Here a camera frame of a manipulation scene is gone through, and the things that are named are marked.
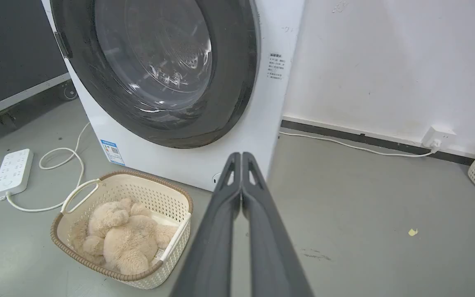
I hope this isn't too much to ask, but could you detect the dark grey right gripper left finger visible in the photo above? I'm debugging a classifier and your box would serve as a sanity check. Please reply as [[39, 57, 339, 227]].
[[170, 152, 242, 297]]

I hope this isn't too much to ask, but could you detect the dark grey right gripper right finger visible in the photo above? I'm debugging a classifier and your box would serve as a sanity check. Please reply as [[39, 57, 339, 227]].
[[241, 152, 315, 297]]

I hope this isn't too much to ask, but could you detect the white washing machine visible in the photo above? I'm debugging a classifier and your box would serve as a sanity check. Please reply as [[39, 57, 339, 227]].
[[41, 0, 305, 192]]

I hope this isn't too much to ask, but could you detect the dark round washing machine door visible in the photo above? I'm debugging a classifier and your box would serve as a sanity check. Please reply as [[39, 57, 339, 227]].
[[50, 0, 260, 149]]

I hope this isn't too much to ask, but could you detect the cream plastic laundry basket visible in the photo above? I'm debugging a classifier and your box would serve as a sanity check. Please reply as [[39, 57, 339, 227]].
[[50, 170, 193, 290]]

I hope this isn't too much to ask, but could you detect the beige plush teddy bear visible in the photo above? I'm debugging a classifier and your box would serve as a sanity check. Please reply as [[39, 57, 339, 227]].
[[71, 198, 178, 276]]

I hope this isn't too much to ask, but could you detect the white power strip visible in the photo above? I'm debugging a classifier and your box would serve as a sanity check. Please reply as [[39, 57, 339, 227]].
[[0, 149, 34, 201]]

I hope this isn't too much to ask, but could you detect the black flight case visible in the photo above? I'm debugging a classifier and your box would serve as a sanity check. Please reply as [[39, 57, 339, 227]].
[[0, 0, 78, 143]]

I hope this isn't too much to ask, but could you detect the white wall power cable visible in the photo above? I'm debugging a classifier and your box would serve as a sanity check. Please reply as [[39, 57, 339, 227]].
[[279, 131, 434, 158]]

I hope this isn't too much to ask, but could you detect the white power strip cable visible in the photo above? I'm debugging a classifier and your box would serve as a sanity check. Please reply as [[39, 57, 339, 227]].
[[6, 122, 100, 213]]

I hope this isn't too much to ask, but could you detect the white wall plug adapter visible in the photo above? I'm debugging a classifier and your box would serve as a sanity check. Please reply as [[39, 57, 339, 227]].
[[421, 126, 457, 154]]

